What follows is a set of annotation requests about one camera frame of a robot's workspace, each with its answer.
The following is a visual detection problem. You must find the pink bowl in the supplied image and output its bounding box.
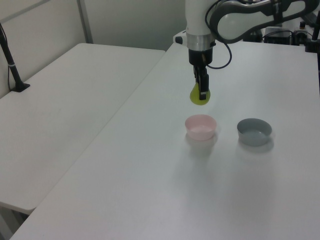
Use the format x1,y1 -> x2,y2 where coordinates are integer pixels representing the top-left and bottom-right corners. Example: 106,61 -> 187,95
184,114 -> 218,141

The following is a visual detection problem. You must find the black electronics equipment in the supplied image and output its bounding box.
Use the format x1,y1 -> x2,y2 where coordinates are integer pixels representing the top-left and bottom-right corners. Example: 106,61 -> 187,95
261,24 -> 305,46

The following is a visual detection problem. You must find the yellow-green pear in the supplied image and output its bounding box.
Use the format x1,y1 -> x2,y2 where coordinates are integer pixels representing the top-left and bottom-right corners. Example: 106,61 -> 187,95
188,83 -> 212,107

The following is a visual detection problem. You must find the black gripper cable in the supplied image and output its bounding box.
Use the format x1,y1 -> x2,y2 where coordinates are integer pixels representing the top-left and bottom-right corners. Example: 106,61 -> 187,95
204,0 -> 233,70

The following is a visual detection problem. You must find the grey bowl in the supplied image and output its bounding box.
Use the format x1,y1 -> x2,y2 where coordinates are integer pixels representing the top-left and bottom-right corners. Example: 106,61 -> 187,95
236,117 -> 273,147

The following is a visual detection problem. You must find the grey partition frame post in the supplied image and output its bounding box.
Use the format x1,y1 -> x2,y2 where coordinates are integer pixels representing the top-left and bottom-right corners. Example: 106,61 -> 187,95
76,0 -> 94,44

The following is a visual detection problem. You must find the black camera stand pole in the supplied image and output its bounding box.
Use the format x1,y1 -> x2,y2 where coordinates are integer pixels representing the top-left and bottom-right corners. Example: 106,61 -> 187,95
0,21 -> 31,93

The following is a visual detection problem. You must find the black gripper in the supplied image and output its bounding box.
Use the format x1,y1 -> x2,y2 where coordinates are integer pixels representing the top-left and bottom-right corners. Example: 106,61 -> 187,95
187,47 -> 214,101

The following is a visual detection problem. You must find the white side table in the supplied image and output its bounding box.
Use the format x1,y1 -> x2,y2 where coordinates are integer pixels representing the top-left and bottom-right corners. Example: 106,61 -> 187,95
0,42 -> 167,219

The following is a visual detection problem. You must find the black clamped stand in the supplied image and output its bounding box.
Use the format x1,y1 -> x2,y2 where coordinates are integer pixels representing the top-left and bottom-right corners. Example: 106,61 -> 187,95
303,17 -> 320,54

